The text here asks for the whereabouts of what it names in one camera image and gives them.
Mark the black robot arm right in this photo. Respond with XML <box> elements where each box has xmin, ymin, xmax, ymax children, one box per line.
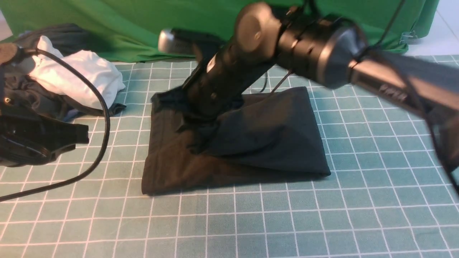
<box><xmin>183</xmin><ymin>0</ymin><xmax>458</xmax><ymax>191</ymax></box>

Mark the green checkered table mat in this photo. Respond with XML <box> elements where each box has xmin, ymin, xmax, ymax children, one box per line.
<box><xmin>0</xmin><ymin>62</ymin><xmax>459</xmax><ymax>258</ymax></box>

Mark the green backdrop cloth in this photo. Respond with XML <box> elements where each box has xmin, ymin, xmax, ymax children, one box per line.
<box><xmin>0</xmin><ymin>0</ymin><xmax>439</xmax><ymax>63</ymax></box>

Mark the metal binder clip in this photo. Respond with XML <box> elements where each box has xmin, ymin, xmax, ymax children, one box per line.
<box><xmin>399</xmin><ymin>31</ymin><xmax>418</xmax><ymax>44</ymax></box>

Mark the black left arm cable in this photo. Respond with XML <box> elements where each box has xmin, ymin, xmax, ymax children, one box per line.
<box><xmin>0</xmin><ymin>48</ymin><xmax>111</xmax><ymax>203</ymax></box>

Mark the dark gray crumpled garment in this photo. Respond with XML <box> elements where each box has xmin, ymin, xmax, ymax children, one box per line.
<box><xmin>4</xmin><ymin>23</ymin><xmax>126</xmax><ymax>121</ymax></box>

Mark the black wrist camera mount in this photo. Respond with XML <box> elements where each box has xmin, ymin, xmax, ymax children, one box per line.
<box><xmin>157</xmin><ymin>28</ymin><xmax>225</xmax><ymax>56</ymax></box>

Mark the white crumpled garment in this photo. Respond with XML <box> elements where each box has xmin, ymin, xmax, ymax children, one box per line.
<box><xmin>27</xmin><ymin>36</ymin><xmax>126</xmax><ymax>110</ymax></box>

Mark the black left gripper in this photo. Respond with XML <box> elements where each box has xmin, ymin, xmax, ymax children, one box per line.
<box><xmin>0</xmin><ymin>104</ymin><xmax>89</xmax><ymax>168</ymax></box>

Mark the dark gray long-sleeve shirt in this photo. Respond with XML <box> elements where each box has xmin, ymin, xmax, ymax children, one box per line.
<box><xmin>141</xmin><ymin>87</ymin><xmax>331</xmax><ymax>196</ymax></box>

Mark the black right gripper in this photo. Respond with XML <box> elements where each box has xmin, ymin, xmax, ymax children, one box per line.
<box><xmin>183</xmin><ymin>46</ymin><xmax>276</xmax><ymax>120</ymax></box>

